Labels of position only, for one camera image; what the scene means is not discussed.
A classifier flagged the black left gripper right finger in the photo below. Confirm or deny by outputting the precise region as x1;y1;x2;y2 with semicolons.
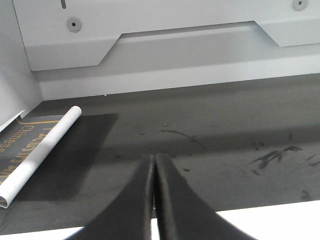
154;153;253;240

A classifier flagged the rolled white paper poster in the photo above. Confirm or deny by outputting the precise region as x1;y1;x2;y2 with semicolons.
0;106;82;209

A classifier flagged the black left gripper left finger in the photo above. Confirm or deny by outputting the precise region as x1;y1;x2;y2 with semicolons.
68;155;155;240

